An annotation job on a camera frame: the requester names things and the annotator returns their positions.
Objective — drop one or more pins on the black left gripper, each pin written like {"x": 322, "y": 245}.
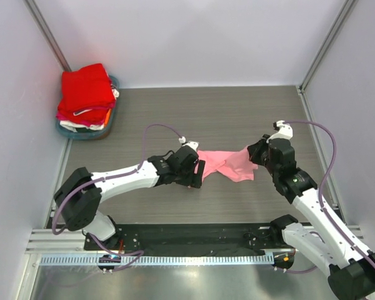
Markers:
{"x": 194, "y": 175}

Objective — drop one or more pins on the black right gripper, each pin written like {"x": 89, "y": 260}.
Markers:
{"x": 256, "y": 151}

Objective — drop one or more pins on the pink t-shirt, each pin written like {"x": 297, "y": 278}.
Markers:
{"x": 235, "y": 165}

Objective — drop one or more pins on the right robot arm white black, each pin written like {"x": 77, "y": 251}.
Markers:
{"x": 347, "y": 263}

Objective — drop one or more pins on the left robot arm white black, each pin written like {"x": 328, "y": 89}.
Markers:
{"x": 81, "y": 194}

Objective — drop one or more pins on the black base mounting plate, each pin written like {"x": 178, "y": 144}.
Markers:
{"x": 199, "y": 240}

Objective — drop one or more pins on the orange folded t-shirt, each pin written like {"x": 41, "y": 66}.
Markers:
{"x": 108, "y": 117}

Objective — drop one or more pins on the teal plastic basket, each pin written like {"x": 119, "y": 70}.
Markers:
{"x": 84, "y": 134}

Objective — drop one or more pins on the white folded t-shirt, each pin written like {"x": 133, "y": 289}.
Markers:
{"x": 75, "y": 126}

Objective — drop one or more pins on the red folded t-shirt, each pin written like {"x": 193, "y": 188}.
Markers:
{"x": 86, "y": 89}

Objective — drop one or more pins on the white slotted cable duct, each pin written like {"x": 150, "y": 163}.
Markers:
{"x": 103, "y": 260}

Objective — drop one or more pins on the aluminium frame rail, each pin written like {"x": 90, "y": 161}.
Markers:
{"x": 43, "y": 241}

